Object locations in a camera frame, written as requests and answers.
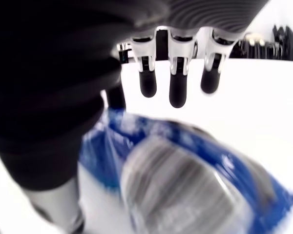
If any black equipment stack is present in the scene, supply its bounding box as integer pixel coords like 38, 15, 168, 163
230, 24, 293, 61

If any blue Oreo packet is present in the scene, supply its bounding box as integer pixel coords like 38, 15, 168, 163
78, 107, 293, 234

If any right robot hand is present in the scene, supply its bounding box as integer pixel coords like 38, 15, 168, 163
0, 0, 271, 234

